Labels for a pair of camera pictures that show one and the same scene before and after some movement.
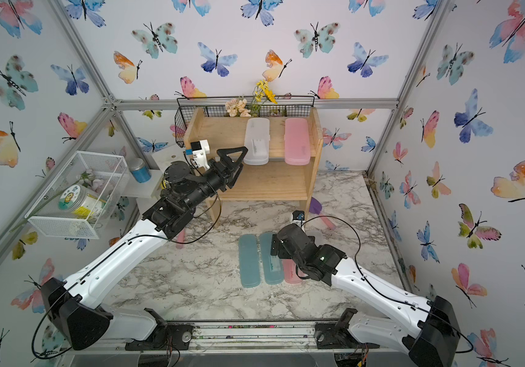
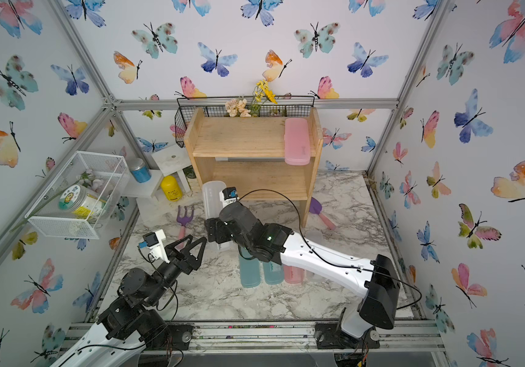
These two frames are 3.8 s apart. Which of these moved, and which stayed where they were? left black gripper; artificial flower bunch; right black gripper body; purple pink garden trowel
Moved: right black gripper body; left black gripper
Stayed: purple pink garden trowel; artificial flower bunch
